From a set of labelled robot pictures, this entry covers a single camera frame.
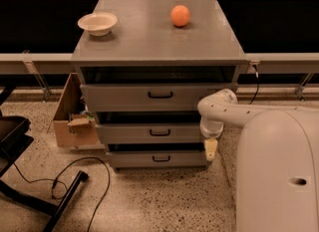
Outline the white wrist gripper body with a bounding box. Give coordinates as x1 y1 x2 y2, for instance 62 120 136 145
200 117 224 138

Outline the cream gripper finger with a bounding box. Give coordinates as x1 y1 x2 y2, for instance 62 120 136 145
204 138 218 161

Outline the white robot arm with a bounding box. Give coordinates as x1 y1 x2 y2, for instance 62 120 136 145
197 89 319 232

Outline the grey drawer cabinet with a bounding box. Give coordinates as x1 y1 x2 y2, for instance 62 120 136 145
70 0 248 172

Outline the grey top drawer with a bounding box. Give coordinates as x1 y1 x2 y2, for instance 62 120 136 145
80 83 239 113

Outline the orange fruit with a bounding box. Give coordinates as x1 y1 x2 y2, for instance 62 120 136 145
170 5 190 27

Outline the brown cardboard box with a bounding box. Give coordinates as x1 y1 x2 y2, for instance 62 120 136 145
53 73 100 148

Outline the white paper bowl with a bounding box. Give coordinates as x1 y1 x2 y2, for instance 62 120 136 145
78 12 118 37

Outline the black metal stand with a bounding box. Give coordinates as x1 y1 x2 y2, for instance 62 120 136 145
0 90 83 232

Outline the grey metal railing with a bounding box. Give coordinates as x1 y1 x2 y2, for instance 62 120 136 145
0 0 319 103

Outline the black power cable right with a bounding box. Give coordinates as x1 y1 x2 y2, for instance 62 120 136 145
248 64 261 106

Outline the black floor cable left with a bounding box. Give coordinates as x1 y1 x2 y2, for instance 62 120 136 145
12 156 112 232

